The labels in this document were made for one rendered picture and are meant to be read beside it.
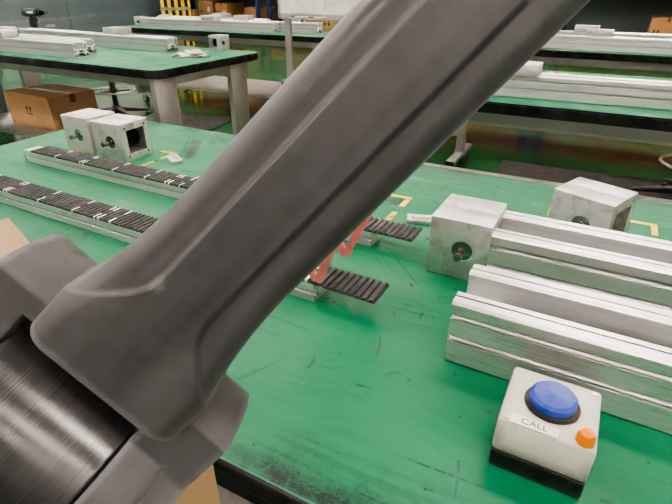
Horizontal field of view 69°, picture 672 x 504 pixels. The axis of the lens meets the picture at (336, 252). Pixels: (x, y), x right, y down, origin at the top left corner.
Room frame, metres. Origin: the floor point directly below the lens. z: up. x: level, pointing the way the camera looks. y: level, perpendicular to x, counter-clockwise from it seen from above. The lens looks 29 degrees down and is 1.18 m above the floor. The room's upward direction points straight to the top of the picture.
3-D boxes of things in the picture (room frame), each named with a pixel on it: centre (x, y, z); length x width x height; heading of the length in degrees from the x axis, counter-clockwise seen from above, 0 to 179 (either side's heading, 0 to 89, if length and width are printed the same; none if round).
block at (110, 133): (1.24, 0.56, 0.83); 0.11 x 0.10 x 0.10; 155
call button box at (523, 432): (0.33, -0.20, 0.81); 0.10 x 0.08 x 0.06; 151
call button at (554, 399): (0.32, -0.20, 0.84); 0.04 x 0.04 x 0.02
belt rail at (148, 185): (0.99, 0.35, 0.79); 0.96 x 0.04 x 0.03; 61
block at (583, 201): (0.75, -0.42, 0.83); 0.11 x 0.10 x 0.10; 130
